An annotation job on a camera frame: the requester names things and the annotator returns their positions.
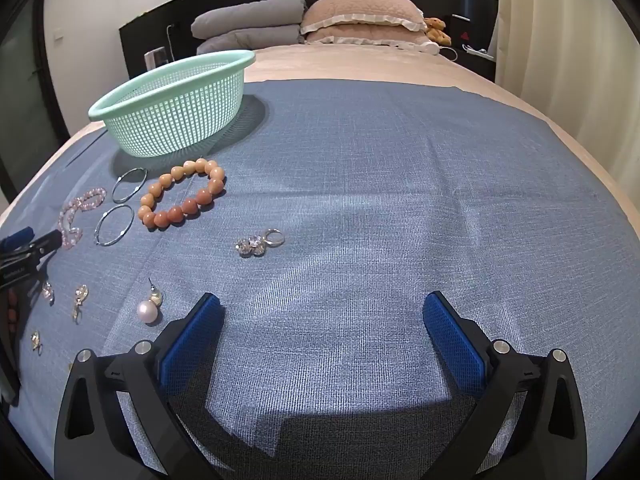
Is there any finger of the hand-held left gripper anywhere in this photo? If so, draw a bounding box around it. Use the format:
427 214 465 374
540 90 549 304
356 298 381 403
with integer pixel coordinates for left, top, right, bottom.
0 230 64 267
0 227 36 252

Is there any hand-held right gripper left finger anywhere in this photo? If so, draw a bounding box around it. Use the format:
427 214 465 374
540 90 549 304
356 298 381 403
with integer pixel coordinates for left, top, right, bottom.
54 291 226 480

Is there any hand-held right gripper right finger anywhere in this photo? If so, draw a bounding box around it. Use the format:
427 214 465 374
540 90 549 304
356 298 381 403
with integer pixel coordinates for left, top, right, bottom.
415 290 587 480

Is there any pink crystal bracelet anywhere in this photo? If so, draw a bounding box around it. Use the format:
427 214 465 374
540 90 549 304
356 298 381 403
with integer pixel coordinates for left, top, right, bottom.
57 186 108 249

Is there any silver hoop bangle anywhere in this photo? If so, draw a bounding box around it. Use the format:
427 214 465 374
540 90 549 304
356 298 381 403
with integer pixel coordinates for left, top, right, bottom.
94 204 136 247
111 167 149 204

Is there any crystal silver earring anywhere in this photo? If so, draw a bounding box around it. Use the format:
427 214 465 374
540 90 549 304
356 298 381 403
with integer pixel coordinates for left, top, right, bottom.
235 228 286 259

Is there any green plastic basket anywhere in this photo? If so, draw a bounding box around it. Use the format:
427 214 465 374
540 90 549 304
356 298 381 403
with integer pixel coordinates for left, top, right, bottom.
88 50 256 157

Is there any person's left hand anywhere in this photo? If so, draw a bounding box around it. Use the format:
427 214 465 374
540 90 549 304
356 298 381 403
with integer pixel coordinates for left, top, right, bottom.
6 290 22 336

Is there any pearl stud earring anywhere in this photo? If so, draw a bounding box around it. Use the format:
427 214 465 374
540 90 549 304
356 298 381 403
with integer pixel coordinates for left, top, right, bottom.
136 278 165 327

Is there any gold drop earring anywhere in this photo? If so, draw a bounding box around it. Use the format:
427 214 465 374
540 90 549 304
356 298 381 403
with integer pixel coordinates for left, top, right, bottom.
71 284 90 322

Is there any dark glass door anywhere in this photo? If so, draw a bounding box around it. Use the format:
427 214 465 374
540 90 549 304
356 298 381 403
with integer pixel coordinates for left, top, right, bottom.
0 0 71 206

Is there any blue cloth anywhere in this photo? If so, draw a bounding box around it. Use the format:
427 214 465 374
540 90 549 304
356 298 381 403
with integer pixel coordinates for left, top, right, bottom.
0 77 640 480

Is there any white bedside gadget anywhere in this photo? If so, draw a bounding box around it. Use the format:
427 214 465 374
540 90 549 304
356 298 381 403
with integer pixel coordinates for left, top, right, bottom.
144 46 171 72

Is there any black headboard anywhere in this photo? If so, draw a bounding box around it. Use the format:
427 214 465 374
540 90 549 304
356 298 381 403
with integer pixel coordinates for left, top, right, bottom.
119 0 501 78

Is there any grey folded blanket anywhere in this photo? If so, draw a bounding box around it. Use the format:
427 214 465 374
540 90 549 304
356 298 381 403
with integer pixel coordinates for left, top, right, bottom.
196 24 302 56
191 0 307 40

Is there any white handheld device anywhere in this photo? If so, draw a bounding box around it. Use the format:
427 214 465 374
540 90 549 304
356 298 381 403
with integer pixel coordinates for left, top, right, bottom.
400 40 441 56

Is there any bed with beige sheet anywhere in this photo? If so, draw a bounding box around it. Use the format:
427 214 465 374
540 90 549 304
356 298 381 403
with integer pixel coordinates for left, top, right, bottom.
65 40 640 241

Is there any cream curtain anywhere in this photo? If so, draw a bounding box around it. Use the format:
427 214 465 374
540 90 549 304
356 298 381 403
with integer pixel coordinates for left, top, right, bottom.
495 0 640 201

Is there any black box with red mark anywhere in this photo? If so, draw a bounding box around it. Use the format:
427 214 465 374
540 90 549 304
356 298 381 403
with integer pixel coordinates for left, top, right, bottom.
450 12 473 51

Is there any brown teddy bear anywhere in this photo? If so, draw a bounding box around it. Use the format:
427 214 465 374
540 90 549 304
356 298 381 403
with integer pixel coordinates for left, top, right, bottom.
424 16 452 47

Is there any pink ruffled pillow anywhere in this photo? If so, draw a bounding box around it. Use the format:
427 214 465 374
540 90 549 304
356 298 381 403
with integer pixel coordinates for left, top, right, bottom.
302 22 432 47
301 0 428 36

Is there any orange bead bracelet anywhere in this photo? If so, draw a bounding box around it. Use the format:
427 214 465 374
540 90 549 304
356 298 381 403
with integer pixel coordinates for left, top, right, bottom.
138 158 227 231

